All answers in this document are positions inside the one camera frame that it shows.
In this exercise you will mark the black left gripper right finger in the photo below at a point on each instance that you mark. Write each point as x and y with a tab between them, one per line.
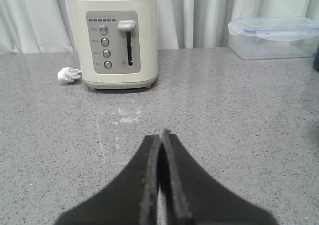
193	197

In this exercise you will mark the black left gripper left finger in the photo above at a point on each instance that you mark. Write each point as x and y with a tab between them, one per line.
131	198

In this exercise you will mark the white power plug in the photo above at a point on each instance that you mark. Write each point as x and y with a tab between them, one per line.
69	75

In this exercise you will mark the cream toaster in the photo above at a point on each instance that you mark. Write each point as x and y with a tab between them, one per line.
116	42

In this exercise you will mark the clear plastic food container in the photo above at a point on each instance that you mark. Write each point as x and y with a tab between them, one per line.
273	37

